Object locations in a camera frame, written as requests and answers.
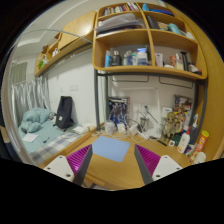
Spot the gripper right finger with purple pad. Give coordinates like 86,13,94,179
134,145,182,185

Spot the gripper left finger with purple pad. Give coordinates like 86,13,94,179
44,145,93,186

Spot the blue mouse pad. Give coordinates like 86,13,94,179
92,136,130,162

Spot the bed with checkered sheet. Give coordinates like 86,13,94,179
19,120,90,164

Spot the white glue bottle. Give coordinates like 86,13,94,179
177,130,190,153

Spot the wooden robot figurine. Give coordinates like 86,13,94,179
161,112,179,143

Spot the white power strip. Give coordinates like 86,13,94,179
136,131,150,140

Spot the black backpack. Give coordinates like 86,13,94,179
56,96,73,129

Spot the white paper on bed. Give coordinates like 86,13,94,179
23,133,37,143

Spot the yellow red snack can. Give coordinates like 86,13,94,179
190,130,209,161

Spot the blue box on shelf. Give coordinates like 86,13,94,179
105,50,112,67

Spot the long wooden overhead shelf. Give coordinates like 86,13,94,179
34,11,96,76

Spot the stack of papers on shelf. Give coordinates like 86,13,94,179
95,13,143,33

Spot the wooden wall shelf unit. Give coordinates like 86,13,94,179
92,3,207,80

